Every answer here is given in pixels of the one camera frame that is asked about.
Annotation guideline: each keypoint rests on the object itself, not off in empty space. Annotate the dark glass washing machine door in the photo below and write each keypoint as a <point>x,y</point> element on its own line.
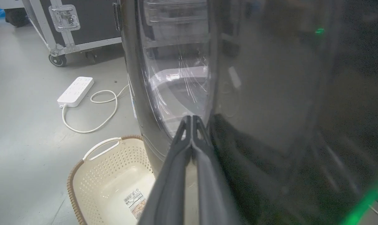
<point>254,93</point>

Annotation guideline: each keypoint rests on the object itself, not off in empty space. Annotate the white power strip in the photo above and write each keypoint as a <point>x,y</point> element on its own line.
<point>76,91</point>

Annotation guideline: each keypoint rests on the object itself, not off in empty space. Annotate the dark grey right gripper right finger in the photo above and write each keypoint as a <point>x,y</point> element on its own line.
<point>212,193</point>

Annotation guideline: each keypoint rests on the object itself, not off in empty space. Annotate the black flight case on wheels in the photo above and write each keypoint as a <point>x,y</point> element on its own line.
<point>82,22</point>

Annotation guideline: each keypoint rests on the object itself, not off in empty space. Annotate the cream perforated laundry basket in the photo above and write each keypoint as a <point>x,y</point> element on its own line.
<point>110,184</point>

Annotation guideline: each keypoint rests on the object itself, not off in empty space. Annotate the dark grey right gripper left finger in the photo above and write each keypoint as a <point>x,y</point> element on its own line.
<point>168,190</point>

